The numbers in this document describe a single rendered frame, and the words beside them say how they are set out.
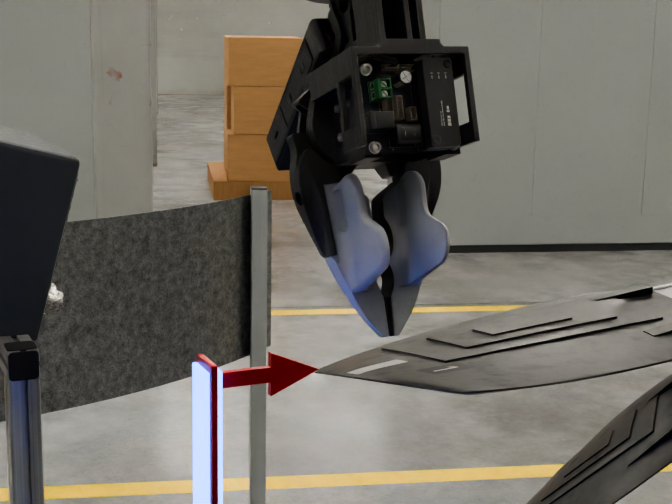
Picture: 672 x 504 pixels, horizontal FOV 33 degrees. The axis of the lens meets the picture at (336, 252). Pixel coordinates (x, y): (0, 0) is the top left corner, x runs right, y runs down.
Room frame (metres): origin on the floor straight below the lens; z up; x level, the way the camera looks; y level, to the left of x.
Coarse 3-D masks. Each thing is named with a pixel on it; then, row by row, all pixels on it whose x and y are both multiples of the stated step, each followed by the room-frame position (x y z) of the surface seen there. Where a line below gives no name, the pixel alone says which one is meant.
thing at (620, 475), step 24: (648, 408) 0.84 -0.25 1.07; (600, 432) 0.92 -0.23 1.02; (624, 432) 0.84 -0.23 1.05; (648, 432) 0.81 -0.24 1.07; (576, 456) 0.90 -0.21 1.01; (600, 456) 0.84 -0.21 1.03; (624, 456) 0.81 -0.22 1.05; (648, 456) 0.78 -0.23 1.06; (552, 480) 0.91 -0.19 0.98; (576, 480) 0.85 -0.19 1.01; (600, 480) 0.81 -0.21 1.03; (624, 480) 0.78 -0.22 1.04
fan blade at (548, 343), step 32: (640, 288) 0.72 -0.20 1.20; (480, 320) 0.72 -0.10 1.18; (512, 320) 0.68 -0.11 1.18; (544, 320) 0.67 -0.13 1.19; (576, 320) 0.67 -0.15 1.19; (608, 320) 0.67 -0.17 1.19; (640, 320) 0.67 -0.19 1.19; (384, 352) 0.68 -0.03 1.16; (416, 352) 0.64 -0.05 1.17; (448, 352) 0.63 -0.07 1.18; (480, 352) 0.62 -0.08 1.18; (512, 352) 0.62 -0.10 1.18; (544, 352) 0.61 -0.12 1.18; (576, 352) 0.61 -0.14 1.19; (608, 352) 0.61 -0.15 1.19; (640, 352) 0.62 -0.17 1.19; (416, 384) 0.55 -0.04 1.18; (448, 384) 0.54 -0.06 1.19; (480, 384) 0.54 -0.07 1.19; (512, 384) 0.54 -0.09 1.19; (544, 384) 0.55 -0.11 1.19
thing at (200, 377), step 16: (192, 368) 0.57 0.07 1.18; (192, 384) 0.57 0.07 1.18; (208, 384) 0.56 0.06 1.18; (208, 400) 0.56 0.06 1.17; (208, 416) 0.56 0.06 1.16; (208, 432) 0.56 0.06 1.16; (208, 448) 0.56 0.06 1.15; (208, 464) 0.56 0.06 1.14; (208, 480) 0.56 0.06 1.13; (208, 496) 0.56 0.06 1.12
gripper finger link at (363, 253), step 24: (336, 192) 0.63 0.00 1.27; (360, 192) 0.61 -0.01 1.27; (336, 216) 0.62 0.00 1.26; (360, 216) 0.61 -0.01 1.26; (336, 240) 0.62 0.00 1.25; (360, 240) 0.61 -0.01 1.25; (384, 240) 0.59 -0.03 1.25; (336, 264) 0.62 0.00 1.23; (360, 264) 0.61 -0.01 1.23; (384, 264) 0.59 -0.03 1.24; (360, 288) 0.61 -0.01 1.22; (360, 312) 0.62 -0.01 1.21; (384, 312) 0.62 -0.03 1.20; (384, 336) 0.62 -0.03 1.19
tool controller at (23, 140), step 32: (0, 128) 1.27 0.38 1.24; (0, 160) 1.08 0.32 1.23; (32, 160) 1.09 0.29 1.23; (64, 160) 1.10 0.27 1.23; (0, 192) 1.08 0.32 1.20; (32, 192) 1.09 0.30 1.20; (64, 192) 1.10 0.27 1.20; (0, 224) 1.07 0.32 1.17; (32, 224) 1.09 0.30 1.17; (64, 224) 1.10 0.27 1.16; (0, 256) 1.07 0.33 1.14; (32, 256) 1.09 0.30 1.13; (0, 288) 1.07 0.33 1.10; (32, 288) 1.09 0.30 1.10; (0, 320) 1.07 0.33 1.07; (32, 320) 1.09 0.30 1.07
